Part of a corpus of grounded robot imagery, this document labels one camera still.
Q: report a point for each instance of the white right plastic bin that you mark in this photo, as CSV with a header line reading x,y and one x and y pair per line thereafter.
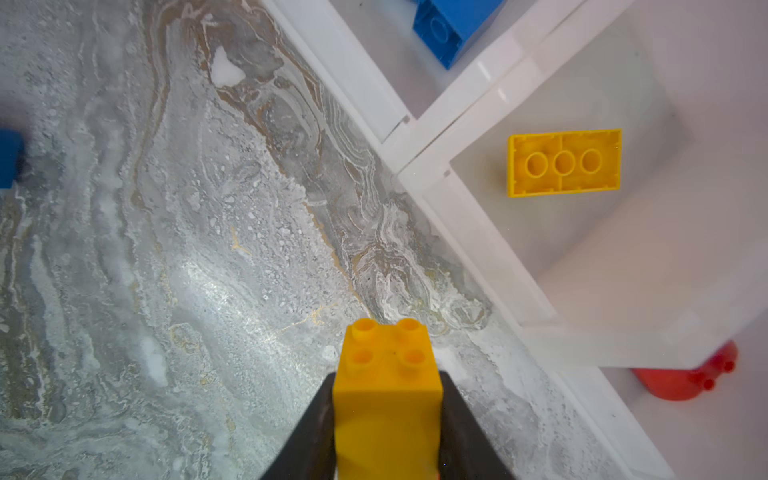
x,y
721,434

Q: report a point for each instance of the yellow square lego brick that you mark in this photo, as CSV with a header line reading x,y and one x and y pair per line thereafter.
x,y
387,399

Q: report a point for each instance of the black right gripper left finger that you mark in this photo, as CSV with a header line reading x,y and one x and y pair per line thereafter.
x,y
309,452

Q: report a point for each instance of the blue square lego brick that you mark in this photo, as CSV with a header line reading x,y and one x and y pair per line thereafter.
x,y
449,27

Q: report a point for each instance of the blue lego brick left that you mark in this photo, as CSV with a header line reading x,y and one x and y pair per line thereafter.
x,y
11,153

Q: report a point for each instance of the white left plastic bin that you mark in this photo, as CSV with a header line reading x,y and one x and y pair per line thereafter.
x,y
386,78

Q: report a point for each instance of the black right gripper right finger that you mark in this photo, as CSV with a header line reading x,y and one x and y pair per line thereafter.
x,y
465,452

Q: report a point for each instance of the red curved lego brick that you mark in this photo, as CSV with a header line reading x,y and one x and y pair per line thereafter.
x,y
683,385

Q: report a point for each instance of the white middle plastic bin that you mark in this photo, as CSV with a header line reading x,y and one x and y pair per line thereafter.
x,y
662,271

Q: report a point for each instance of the yellow long lego brick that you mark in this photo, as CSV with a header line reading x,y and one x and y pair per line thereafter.
x,y
560,163

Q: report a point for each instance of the white plastic bin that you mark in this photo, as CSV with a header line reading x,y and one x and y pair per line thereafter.
x,y
662,271
721,434
386,78

